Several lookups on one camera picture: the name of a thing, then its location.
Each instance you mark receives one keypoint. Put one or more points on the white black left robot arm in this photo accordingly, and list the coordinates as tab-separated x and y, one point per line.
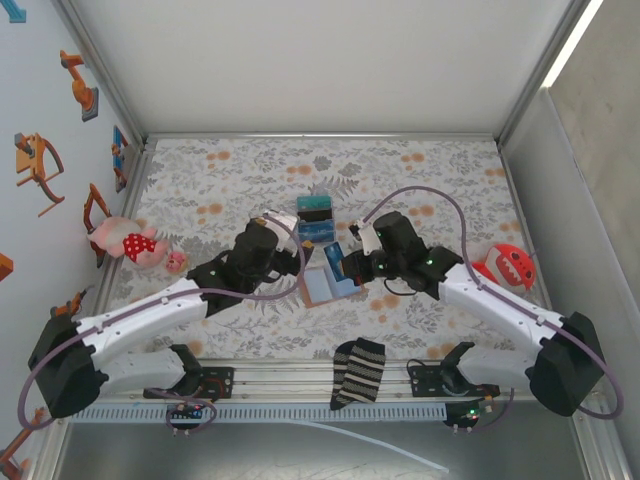
145	312

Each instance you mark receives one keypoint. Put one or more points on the blue credit card stack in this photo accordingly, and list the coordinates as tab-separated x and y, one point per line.
317	231

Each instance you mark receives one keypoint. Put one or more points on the black credit card stack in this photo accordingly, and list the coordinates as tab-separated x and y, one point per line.
316	216

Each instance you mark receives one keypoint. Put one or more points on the clear acrylic card stand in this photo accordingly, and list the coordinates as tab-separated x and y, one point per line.
315	215

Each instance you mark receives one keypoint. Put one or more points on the teal credit card stack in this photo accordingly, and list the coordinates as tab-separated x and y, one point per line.
314	202

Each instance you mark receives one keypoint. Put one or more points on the floral patterned tablecloth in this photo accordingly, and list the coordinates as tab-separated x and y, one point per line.
400	170

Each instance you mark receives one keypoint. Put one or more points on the wide striped dark sock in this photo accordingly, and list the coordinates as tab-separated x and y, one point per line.
367	370

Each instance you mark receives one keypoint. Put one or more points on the thin striped dark sock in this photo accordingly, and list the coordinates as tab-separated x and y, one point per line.
342	380

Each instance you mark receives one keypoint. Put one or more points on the red monster plush toy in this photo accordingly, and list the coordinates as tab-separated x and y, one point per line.
510	267

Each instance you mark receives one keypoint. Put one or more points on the pink plush toy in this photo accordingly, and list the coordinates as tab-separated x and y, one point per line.
132	245

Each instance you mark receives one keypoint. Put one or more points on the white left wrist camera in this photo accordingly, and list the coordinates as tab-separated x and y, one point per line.
282	230

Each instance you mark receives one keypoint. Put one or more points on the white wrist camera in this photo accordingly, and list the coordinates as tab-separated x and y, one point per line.
282	230
369	237

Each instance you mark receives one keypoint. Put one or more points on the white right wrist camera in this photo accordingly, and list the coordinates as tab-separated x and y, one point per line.
369	237

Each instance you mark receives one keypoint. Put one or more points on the aluminium front rail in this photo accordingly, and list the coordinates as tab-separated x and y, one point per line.
300	372

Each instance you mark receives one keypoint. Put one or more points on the aluminium rail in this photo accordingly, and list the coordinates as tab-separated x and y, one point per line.
520	200
320	136
300	372
138	175

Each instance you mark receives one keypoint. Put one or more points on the aluminium back rail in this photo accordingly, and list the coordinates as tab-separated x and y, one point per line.
320	136

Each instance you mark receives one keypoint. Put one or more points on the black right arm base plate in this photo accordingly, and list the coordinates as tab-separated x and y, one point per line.
425	382

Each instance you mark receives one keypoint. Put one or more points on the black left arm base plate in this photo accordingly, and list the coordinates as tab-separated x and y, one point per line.
220	382

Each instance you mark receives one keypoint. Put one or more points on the aluminium right side rail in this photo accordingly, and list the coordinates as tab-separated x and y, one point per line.
520	200

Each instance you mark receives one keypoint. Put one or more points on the aluminium left side rail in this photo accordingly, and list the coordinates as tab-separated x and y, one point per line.
138	175

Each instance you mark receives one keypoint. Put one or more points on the blue orange robot wall sticker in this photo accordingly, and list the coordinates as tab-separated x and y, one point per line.
120	160

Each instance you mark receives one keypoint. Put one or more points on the aluminium right upright post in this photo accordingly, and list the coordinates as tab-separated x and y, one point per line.
541	75

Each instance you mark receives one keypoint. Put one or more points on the aluminium upright post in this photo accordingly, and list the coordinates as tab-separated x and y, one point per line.
106	75
541	75

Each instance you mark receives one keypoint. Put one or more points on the aluminium left upright post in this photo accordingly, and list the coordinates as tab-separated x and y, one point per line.
106	75

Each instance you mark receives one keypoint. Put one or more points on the orange curved robot wall sticker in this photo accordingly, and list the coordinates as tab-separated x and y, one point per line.
30	160

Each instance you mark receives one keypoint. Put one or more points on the small orange wall sticker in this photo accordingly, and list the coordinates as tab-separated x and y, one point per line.
5	267

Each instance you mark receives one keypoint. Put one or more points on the small blue wall sticker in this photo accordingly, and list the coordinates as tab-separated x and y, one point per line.
15	12

